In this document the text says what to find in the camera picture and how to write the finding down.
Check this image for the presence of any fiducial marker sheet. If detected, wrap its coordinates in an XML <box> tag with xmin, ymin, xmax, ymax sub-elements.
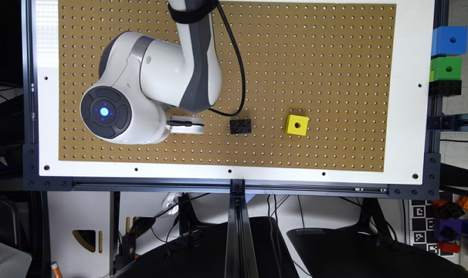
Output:
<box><xmin>407</xmin><ymin>200</ymin><xmax>454</xmax><ymax>258</ymax></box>

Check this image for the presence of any green cube block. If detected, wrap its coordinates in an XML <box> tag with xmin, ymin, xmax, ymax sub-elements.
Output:
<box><xmin>429</xmin><ymin>57</ymin><xmax>462</xmax><ymax>82</ymax></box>

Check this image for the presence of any black monitor right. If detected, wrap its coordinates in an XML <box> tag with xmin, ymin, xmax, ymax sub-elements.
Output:
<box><xmin>287</xmin><ymin>229</ymin><xmax>468</xmax><ymax>278</ymax></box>

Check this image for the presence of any brown pegboard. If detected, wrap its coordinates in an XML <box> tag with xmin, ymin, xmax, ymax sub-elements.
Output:
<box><xmin>59</xmin><ymin>0</ymin><xmax>398</xmax><ymax>171</ymax></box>

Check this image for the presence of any blue cube block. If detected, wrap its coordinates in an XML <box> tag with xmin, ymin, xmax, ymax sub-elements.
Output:
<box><xmin>431</xmin><ymin>26</ymin><xmax>467</xmax><ymax>57</ymax></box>

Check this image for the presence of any dark aluminium table frame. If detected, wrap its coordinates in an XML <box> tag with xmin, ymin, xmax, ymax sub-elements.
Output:
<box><xmin>20</xmin><ymin>0</ymin><xmax>468</xmax><ymax>278</ymax></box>

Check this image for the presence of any red small block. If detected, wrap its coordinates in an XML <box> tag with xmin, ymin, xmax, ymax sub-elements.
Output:
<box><xmin>437</xmin><ymin>241</ymin><xmax>460</xmax><ymax>253</ymax></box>

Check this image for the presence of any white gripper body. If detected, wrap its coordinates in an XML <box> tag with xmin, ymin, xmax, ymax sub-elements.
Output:
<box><xmin>167</xmin><ymin>115</ymin><xmax>205</xmax><ymax>134</ymax></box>

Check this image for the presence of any black block on rail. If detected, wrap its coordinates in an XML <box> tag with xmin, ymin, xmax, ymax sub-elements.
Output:
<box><xmin>429</xmin><ymin>80</ymin><xmax>462</xmax><ymax>97</ymax></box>

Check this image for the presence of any yellow cube block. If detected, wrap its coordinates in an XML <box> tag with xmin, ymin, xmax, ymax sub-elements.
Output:
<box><xmin>285</xmin><ymin>114</ymin><xmax>309</xmax><ymax>136</ymax></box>

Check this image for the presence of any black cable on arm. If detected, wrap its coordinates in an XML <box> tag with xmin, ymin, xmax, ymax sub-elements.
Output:
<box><xmin>206</xmin><ymin>0</ymin><xmax>247</xmax><ymax>118</ymax></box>

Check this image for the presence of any purple block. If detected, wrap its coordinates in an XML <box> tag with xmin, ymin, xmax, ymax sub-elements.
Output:
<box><xmin>434</xmin><ymin>219</ymin><xmax>463</xmax><ymax>241</ymax></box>

